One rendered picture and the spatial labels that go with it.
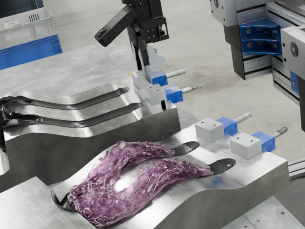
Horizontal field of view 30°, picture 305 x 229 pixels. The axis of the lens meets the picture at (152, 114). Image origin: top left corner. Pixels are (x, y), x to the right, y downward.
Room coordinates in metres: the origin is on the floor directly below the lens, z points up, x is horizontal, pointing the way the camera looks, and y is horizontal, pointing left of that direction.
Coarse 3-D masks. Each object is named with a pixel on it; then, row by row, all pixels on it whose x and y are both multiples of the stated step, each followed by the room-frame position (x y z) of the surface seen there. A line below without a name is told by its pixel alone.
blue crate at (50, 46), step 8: (40, 40) 4.26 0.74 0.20; (48, 40) 4.28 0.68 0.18; (56, 40) 4.29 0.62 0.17; (8, 48) 4.20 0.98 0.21; (16, 48) 4.20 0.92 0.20; (24, 48) 4.23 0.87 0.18; (32, 48) 4.24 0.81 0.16; (40, 48) 4.26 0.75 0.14; (48, 48) 4.27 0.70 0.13; (56, 48) 4.29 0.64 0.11; (0, 56) 4.18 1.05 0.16; (8, 56) 4.20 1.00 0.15; (16, 56) 4.21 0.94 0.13; (24, 56) 4.22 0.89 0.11; (32, 56) 4.24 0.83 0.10; (40, 56) 4.26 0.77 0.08; (48, 56) 4.27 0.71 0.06; (0, 64) 4.18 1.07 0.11; (8, 64) 4.18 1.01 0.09; (16, 64) 4.21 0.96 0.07
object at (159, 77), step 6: (132, 72) 1.31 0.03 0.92; (138, 72) 1.30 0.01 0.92; (156, 72) 1.31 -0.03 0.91; (162, 72) 1.30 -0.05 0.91; (174, 72) 1.31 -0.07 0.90; (180, 72) 1.31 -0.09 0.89; (138, 78) 1.27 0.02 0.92; (144, 78) 1.27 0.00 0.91; (156, 78) 1.28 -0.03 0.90; (162, 78) 1.28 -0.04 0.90; (138, 84) 1.27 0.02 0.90; (144, 84) 1.27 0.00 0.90; (150, 84) 1.27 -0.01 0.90; (162, 84) 1.28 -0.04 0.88
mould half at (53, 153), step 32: (0, 96) 1.30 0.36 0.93; (32, 96) 1.28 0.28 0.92; (64, 96) 1.33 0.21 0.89; (96, 96) 1.29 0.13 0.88; (128, 96) 1.24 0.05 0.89; (32, 128) 1.08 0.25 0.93; (64, 128) 1.11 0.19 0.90; (96, 128) 1.12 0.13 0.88; (128, 128) 1.10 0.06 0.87; (160, 128) 1.12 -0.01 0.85; (0, 160) 1.10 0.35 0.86; (32, 160) 1.05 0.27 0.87; (64, 160) 1.07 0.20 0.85; (0, 192) 1.03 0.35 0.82
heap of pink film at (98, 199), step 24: (120, 144) 0.93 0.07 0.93; (144, 144) 0.95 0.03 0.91; (96, 168) 0.90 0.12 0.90; (120, 168) 0.89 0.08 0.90; (144, 168) 0.85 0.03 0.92; (168, 168) 0.83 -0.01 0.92; (192, 168) 0.85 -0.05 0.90; (72, 192) 0.86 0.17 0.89; (96, 192) 0.83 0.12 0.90; (120, 192) 0.82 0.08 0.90; (144, 192) 0.80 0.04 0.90; (96, 216) 0.78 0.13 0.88; (120, 216) 0.77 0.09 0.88
